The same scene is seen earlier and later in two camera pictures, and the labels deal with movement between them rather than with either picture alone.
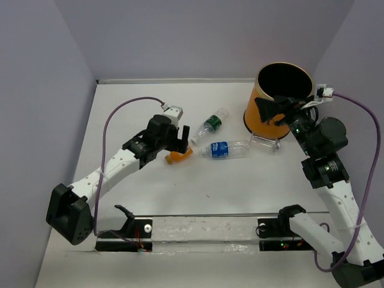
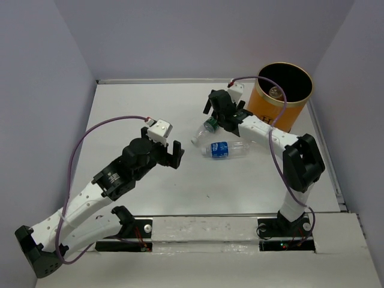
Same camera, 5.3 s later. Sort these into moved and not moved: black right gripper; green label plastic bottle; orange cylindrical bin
Moved: black right gripper
Not moved: orange cylindrical bin; green label plastic bottle
